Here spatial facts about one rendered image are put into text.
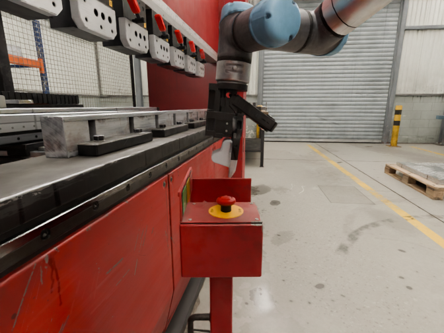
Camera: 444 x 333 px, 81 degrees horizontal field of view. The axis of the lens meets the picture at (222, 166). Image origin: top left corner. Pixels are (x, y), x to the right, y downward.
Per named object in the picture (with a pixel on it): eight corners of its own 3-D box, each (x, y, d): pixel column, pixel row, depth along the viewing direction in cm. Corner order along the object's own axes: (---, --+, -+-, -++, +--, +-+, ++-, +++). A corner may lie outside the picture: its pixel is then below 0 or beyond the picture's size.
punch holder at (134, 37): (127, 45, 79) (122, -17, 75) (102, 46, 81) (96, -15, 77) (148, 54, 93) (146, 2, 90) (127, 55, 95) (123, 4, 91)
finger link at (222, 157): (209, 175, 62) (213, 137, 60) (234, 177, 62) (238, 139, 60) (209, 179, 59) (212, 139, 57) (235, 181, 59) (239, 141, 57)
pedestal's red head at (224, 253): (261, 277, 52) (265, 191, 47) (180, 278, 51) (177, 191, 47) (250, 230, 71) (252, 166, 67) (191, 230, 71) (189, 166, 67)
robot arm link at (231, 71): (249, 67, 60) (254, 61, 52) (247, 88, 61) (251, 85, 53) (217, 64, 60) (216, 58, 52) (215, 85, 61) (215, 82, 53)
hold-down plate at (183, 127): (164, 137, 100) (164, 129, 99) (151, 137, 101) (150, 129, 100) (188, 130, 129) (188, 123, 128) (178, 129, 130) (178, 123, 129)
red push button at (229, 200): (236, 217, 52) (236, 200, 51) (216, 217, 52) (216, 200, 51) (234, 209, 56) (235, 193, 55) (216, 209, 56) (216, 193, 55)
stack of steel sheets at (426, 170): (503, 187, 278) (504, 182, 277) (437, 184, 288) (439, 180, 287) (442, 166, 373) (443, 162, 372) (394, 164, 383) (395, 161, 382)
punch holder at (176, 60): (174, 65, 117) (172, 24, 114) (156, 65, 119) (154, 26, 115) (184, 69, 132) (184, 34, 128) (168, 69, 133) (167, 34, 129)
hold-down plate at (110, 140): (98, 156, 62) (96, 144, 61) (77, 155, 63) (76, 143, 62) (152, 140, 90) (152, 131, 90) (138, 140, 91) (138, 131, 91)
